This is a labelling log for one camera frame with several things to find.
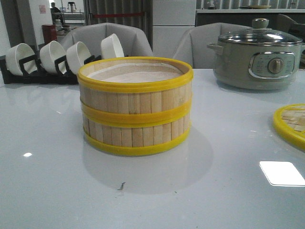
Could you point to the bamboo steamer tray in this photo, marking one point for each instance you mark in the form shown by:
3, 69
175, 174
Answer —
135, 104
140, 141

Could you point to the woven bamboo steamer lid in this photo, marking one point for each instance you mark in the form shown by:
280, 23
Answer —
289, 123

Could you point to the grey armchair left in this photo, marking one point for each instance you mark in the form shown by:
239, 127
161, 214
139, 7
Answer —
133, 40

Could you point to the grey armchair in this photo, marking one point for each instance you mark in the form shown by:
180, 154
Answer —
192, 47
133, 40

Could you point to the white bowl right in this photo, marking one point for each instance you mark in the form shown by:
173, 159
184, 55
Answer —
111, 47

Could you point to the white bowl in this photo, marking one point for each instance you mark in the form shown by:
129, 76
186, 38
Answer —
49, 53
111, 47
15, 54
76, 55

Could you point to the grey armchair right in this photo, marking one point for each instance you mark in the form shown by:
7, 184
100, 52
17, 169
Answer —
192, 47

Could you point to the white cabinet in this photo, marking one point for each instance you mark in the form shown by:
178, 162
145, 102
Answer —
170, 18

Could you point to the grey-green electric cooking pot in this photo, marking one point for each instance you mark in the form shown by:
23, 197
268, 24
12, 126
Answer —
258, 67

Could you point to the black bowl rack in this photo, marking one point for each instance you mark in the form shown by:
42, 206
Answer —
63, 73

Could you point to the red bin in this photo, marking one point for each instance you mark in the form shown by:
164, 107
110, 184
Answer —
49, 33

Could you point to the glass pot lid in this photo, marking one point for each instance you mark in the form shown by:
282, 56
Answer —
260, 34

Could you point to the person in background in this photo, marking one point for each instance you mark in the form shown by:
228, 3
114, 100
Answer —
56, 13

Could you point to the white bowl far left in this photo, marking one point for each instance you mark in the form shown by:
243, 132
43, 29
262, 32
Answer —
15, 54

